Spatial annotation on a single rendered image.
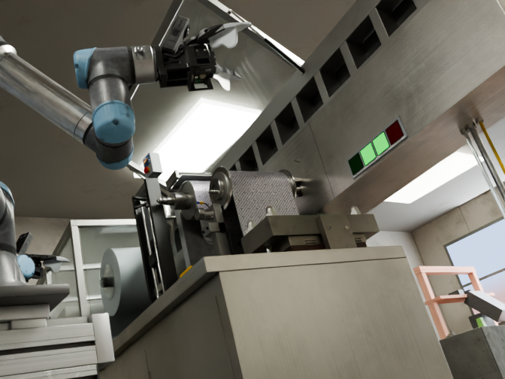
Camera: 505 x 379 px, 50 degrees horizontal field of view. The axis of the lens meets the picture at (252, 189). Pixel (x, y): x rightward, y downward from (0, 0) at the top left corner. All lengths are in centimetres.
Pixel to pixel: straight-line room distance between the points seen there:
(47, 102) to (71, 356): 51
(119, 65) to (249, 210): 78
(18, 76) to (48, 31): 239
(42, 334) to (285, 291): 59
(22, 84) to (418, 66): 103
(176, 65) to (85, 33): 256
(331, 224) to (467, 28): 63
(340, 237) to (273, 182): 37
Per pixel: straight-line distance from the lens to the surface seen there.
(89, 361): 104
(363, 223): 170
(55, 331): 103
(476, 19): 154
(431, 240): 951
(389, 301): 155
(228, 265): 129
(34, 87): 124
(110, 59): 111
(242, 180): 177
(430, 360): 159
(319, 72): 195
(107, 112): 103
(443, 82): 156
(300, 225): 154
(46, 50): 377
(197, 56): 113
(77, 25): 361
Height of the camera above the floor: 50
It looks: 24 degrees up
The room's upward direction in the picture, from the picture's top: 15 degrees counter-clockwise
